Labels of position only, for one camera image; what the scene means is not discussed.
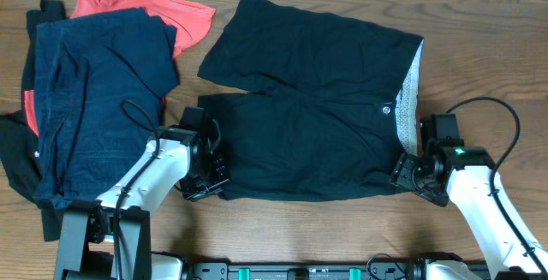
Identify black shorts with white lining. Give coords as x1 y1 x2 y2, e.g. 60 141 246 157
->
198 0 424 201

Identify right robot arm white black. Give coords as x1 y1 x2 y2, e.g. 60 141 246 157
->
390 146 547 279

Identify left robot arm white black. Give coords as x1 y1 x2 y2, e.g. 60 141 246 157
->
54 123 229 279

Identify navy blue folded shorts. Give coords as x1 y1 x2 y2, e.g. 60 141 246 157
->
34 9 179 210

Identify red-orange garment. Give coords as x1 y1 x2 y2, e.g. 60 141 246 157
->
21 0 216 135

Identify black garment under pile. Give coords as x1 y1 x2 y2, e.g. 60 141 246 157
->
1 0 66 241

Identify black mounting rail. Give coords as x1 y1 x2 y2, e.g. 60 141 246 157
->
186 261 422 280

